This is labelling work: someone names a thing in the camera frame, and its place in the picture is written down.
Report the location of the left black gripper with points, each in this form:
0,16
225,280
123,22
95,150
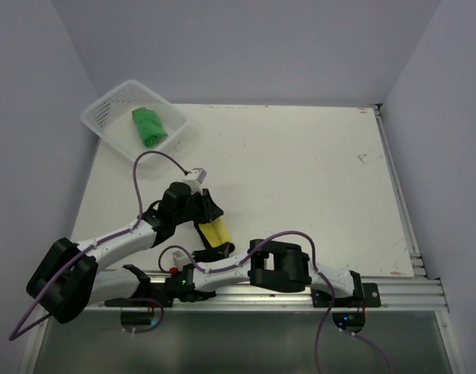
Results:
209,210

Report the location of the yellow microfiber towel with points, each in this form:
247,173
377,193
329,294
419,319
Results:
216,240

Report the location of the green microfiber towel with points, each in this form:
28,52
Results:
149,126

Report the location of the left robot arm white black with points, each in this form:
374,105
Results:
63,282

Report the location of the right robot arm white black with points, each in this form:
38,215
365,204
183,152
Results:
277,266

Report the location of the white plastic basket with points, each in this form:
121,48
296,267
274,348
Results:
110,117

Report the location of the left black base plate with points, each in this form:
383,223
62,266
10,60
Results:
143,297

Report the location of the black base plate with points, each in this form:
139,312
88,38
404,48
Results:
143,297
369,298

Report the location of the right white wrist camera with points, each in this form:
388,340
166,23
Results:
180,259

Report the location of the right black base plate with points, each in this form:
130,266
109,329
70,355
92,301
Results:
369,298

